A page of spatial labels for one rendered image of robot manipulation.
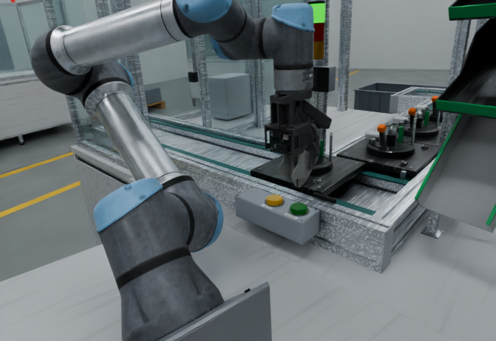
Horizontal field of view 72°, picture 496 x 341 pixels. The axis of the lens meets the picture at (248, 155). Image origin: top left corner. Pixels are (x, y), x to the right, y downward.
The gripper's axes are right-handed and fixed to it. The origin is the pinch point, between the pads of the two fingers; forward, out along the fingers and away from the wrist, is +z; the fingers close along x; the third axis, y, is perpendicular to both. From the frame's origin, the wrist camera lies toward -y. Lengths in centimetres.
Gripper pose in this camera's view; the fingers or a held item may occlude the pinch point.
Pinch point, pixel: (300, 180)
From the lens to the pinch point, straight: 75.3
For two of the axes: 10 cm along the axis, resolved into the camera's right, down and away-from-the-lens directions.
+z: 0.5, 9.4, 3.5
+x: 7.3, 2.0, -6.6
